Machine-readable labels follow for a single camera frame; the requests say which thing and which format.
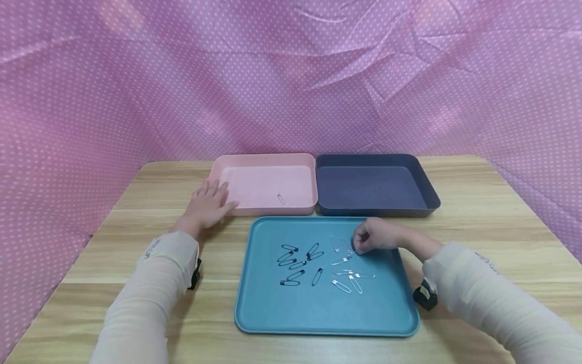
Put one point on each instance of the black wrist band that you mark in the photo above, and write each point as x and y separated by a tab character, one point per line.
195	275
425	295

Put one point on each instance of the person's left forearm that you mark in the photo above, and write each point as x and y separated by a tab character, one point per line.
145	298

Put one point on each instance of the person's left middle finger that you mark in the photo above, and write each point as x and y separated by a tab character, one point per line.
214	187

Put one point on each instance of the person's right hand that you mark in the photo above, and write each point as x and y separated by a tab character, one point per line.
384	236

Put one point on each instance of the pink rectangular tray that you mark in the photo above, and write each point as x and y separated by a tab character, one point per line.
268	182

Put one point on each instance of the person's left index finger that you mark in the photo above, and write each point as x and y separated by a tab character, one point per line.
223	189

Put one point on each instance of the group of silver safety pins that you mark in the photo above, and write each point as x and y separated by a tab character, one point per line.
342	286

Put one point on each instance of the dark blue rectangular tray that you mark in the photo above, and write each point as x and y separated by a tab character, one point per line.
373	187

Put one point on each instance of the teal rectangular tray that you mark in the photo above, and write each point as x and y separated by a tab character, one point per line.
318	308

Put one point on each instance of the group of black safety pins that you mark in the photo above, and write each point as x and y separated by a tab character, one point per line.
298	264

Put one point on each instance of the silver safety pin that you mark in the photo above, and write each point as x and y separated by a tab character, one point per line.
281	198

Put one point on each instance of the person's left hand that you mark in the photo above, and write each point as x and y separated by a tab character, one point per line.
204	207

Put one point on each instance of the person's left ring finger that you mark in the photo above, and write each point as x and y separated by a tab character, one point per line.
205	189

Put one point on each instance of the person's left thumb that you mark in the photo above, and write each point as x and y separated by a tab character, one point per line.
228	206

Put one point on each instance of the person's right forearm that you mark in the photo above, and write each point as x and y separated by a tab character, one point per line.
491	303

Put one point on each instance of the person's left little finger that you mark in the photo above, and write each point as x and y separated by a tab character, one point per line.
197	195

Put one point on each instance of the person's right fingers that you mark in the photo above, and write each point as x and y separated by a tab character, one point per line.
363	240

